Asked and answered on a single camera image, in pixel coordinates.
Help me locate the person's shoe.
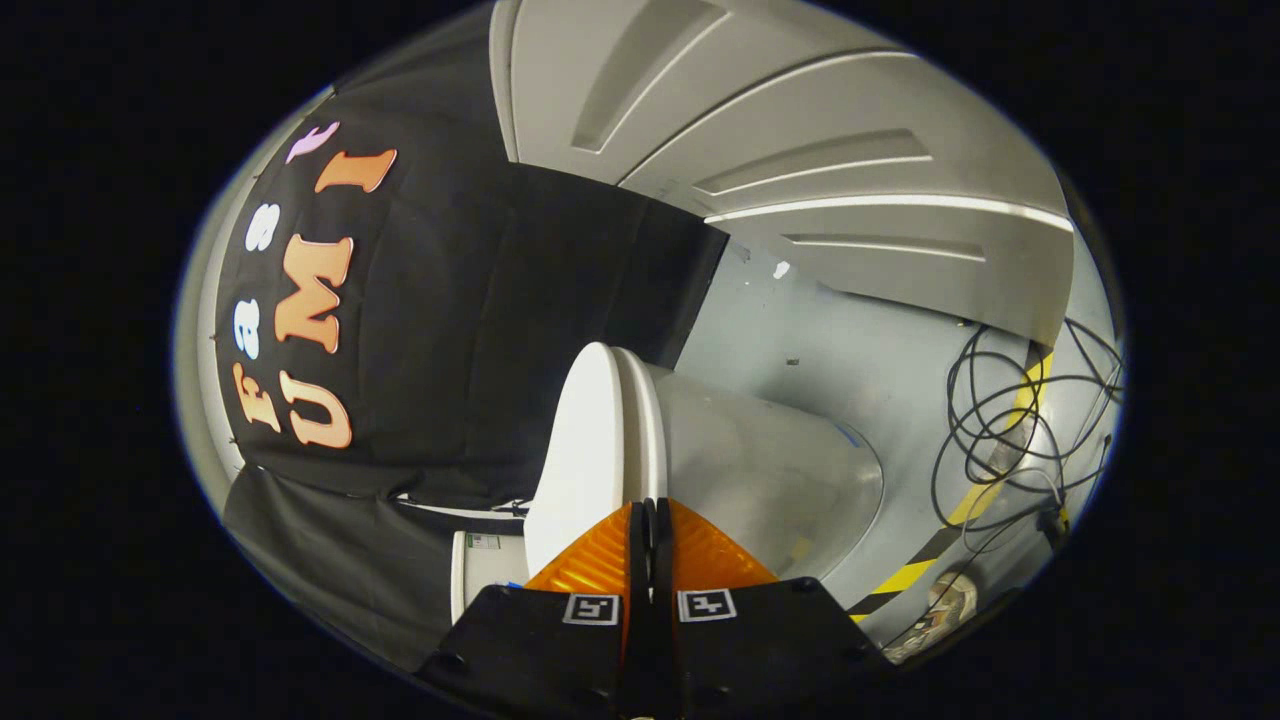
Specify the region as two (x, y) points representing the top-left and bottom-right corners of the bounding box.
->
(885, 570), (981, 661)

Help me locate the white toilet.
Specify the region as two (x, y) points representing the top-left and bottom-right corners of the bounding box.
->
(450, 362), (886, 626)

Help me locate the coiled black floor cable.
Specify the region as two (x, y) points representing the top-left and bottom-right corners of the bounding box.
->
(930, 315), (1126, 531)

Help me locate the white toilet lid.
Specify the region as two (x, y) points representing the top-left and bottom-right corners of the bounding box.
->
(523, 342), (641, 576)

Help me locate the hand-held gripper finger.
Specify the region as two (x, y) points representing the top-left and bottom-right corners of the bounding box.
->
(652, 497), (896, 720)
(415, 497), (656, 720)

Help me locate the yellow black floor tape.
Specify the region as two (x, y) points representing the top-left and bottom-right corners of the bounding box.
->
(850, 345), (1056, 621)

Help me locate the white toilet seat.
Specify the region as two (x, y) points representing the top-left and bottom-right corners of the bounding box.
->
(628, 350), (669, 504)

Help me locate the white drawer cabinet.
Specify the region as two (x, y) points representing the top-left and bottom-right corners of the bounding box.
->
(490, 0), (1076, 346)

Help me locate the black backdrop cloth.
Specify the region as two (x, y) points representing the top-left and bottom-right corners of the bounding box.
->
(215, 20), (731, 671)

